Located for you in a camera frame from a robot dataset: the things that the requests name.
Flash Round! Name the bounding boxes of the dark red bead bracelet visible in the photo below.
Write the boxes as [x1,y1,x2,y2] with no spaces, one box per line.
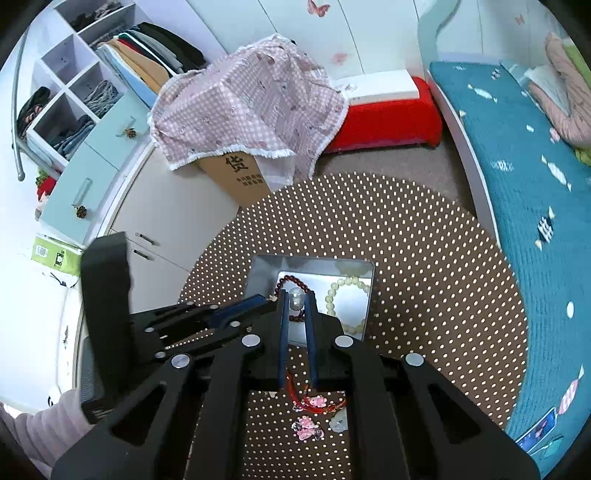
[276,274,315,324]

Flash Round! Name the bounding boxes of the cream bead bracelet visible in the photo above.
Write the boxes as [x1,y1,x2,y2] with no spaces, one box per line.
[325,275,372,335]

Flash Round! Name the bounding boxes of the red string bracelet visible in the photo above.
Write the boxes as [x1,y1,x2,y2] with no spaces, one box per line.
[286,367,349,414]

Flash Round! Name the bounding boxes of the folded blue jeans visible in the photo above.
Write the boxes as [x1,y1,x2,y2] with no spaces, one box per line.
[51,115,96,160]

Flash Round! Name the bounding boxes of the grey knit garment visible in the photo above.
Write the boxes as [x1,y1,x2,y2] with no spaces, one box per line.
[81,80,119,117]

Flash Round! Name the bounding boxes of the round brown polka-dot table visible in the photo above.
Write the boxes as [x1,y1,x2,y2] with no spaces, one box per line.
[178,173,529,480]

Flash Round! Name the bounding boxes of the row of hanging clothes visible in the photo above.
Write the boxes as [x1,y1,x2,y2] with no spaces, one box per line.
[92,21,207,109]

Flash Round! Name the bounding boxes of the dark folded clothes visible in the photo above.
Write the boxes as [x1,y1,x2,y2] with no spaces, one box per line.
[69,0,124,32]

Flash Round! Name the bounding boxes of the pink checked cloth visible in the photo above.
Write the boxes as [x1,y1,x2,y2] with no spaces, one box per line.
[148,34,350,191]

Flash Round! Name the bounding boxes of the rectangular metal tin box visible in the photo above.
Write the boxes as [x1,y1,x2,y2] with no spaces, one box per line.
[245,255,376,344]

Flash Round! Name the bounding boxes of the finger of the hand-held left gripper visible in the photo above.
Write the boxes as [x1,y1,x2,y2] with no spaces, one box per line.
[139,322,253,370]
[130,295,279,330]

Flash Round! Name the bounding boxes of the person's left forearm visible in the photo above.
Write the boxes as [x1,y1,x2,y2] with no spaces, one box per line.
[0,388,98,477]

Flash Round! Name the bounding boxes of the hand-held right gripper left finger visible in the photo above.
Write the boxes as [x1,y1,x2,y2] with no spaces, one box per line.
[51,292,291,480]

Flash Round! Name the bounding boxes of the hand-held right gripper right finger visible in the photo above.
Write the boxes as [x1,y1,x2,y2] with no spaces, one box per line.
[305,292,541,480]

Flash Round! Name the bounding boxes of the red plush toy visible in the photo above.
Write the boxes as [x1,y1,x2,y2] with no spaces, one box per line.
[34,168,59,219]

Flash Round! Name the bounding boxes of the white wardrobe shelf with clothes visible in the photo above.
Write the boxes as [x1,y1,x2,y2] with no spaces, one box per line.
[25,0,222,250]

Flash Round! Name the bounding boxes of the white pillow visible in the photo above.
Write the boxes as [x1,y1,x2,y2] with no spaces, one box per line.
[526,65,573,114]

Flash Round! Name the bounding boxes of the curved silver metal pipe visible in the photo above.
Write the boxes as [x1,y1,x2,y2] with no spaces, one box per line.
[11,23,37,182]

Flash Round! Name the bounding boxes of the white flat board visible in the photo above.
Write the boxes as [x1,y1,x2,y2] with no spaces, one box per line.
[330,69,421,104]

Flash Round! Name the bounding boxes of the green cardboard box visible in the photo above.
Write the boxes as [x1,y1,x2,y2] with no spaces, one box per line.
[31,235,83,278]

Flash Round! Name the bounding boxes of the red bench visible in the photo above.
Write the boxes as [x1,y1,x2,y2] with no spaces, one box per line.
[323,76,444,155]

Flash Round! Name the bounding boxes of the black bundled clothes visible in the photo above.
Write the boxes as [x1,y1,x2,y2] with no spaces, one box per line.
[16,87,52,139]

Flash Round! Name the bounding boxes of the blue picture card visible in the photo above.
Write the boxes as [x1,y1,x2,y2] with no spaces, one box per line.
[515,406,558,452]

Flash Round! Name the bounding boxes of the beige cabinet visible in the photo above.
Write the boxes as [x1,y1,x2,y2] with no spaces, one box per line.
[105,138,245,319]

